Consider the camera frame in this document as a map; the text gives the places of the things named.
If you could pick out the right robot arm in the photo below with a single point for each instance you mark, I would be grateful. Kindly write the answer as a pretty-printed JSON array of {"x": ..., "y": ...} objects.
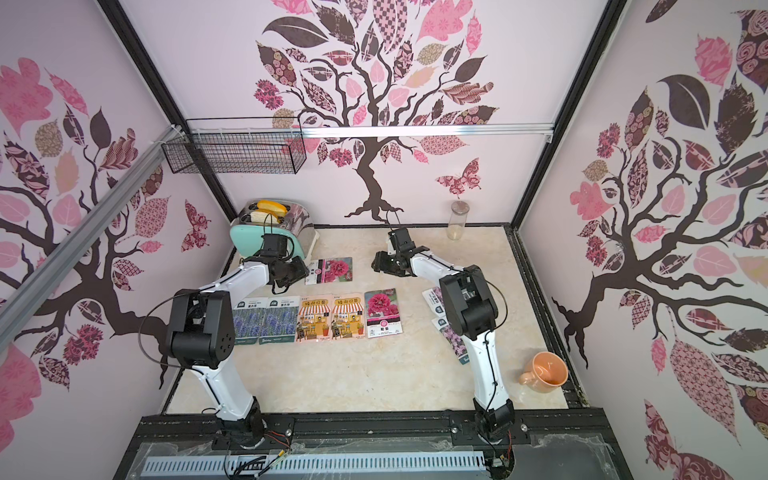
[{"x": 471, "y": 312}]

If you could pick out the pink flower packet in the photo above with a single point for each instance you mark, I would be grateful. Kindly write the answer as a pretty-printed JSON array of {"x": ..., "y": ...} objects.
[
  {"x": 330, "y": 270},
  {"x": 382, "y": 313}
]

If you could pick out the purple flower packet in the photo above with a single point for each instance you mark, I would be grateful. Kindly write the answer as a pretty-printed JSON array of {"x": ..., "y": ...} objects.
[
  {"x": 454, "y": 340},
  {"x": 434, "y": 300}
]

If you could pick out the black base frame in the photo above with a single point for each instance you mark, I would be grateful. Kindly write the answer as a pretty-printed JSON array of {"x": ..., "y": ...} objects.
[{"x": 541, "y": 444}]

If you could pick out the sunflower shop packet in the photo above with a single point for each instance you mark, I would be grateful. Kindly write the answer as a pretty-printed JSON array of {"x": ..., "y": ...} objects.
[
  {"x": 314, "y": 318},
  {"x": 348, "y": 317}
]

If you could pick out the lavender packet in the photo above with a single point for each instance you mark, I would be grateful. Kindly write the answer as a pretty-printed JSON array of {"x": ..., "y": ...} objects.
[
  {"x": 280, "y": 320},
  {"x": 249, "y": 319}
]

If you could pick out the pale toast slice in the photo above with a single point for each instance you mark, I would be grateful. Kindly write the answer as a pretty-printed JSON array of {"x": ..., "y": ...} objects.
[{"x": 265, "y": 218}]

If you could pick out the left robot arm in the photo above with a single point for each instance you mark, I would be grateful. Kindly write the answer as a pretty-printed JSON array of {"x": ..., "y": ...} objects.
[{"x": 201, "y": 332}]

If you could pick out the orange cup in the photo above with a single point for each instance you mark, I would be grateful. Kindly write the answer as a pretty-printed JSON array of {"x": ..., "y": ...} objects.
[{"x": 544, "y": 373}]

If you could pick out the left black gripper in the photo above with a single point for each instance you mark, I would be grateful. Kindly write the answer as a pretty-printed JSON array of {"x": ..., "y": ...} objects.
[{"x": 302, "y": 272}]

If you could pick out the white vented strip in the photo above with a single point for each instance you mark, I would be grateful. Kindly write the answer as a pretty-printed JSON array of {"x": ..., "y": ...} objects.
[{"x": 308, "y": 466}]

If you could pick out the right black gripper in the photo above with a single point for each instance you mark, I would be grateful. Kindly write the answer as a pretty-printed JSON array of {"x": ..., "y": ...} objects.
[{"x": 384, "y": 261}]

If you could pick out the clear glass jar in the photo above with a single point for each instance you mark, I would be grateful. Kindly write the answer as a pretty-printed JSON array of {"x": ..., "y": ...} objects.
[{"x": 457, "y": 222}]

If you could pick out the aluminium rail left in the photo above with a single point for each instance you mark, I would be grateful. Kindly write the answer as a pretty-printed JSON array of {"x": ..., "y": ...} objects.
[{"x": 28, "y": 298}]

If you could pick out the yellow toast slice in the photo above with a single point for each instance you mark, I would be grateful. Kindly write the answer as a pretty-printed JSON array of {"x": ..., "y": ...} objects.
[{"x": 277, "y": 209}]

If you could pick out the mint green toaster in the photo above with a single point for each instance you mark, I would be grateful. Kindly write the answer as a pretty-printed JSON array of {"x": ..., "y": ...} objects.
[{"x": 297, "y": 225}]

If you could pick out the aluminium rail back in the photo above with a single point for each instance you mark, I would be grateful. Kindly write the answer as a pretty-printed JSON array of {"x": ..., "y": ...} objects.
[{"x": 397, "y": 131}]

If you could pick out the aluminium rail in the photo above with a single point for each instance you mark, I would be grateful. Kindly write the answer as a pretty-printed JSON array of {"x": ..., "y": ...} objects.
[
  {"x": 28, "y": 298},
  {"x": 397, "y": 131}
]

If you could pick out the black wire basket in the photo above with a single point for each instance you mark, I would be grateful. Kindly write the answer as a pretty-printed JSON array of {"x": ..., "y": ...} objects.
[{"x": 245, "y": 144}]

